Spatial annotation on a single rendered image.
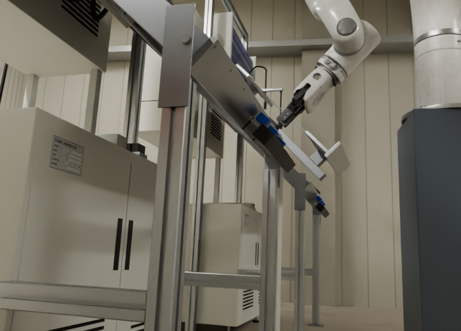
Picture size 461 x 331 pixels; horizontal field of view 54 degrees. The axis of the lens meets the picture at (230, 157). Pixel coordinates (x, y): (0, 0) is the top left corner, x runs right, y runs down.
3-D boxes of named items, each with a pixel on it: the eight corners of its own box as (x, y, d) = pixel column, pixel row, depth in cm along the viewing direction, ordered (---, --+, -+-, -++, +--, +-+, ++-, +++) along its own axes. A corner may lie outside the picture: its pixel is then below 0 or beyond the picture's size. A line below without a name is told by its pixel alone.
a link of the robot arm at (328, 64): (346, 69, 112) (337, 77, 112) (347, 82, 120) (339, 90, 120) (321, 49, 115) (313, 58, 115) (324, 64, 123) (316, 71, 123)
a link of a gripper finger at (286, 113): (300, 104, 115) (282, 123, 115) (302, 108, 118) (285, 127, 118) (291, 97, 116) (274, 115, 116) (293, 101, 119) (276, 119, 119)
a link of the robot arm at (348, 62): (344, 66, 111) (348, 82, 120) (382, 27, 111) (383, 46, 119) (320, 48, 115) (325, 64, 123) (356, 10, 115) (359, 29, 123)
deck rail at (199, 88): (268, 157, 139) (282, 143, 139) (267, 156, 137) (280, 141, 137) (131, 29, 164) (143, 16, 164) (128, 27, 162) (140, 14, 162)
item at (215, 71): (267, 156, 137) (283, 139, 137) (188, 71, 76) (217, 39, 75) (264, 154, 138) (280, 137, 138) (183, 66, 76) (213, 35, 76)
